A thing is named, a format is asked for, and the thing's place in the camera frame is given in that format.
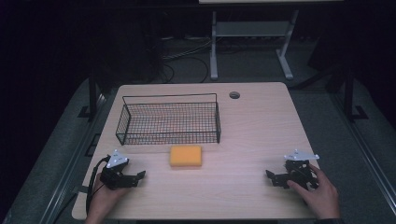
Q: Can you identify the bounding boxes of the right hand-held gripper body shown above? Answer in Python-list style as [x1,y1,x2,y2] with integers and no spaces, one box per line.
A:
[274,148,320,190]

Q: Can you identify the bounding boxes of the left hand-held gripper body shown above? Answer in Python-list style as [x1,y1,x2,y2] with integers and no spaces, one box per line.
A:
[99,148,140,191]

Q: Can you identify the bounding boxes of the person's left hand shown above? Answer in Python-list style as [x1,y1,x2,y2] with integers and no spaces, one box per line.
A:
[84,173,132,224]

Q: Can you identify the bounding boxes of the person's right hand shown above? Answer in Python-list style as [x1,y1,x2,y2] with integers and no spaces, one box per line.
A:
[286,163,341,220]

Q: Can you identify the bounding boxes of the orange sponge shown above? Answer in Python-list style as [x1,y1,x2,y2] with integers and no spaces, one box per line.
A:
[169,145,203,168]

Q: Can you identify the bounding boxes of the grey metal stand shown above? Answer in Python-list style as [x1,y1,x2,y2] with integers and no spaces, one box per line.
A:
[209,9,301,81]

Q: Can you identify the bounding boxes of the black cable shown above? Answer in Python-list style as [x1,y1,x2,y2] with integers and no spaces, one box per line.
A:
[85,155,112,216]

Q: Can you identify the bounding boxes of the black wire basket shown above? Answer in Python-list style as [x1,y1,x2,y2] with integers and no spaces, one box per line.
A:
[115,92,222,147]

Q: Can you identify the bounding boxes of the black metal frame post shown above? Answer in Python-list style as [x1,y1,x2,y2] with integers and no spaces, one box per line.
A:
[78,66,102,122]
[340,64,369,122]

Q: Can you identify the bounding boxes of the black floor cables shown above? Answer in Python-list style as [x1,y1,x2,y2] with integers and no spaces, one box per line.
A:
[157,36,216,84]

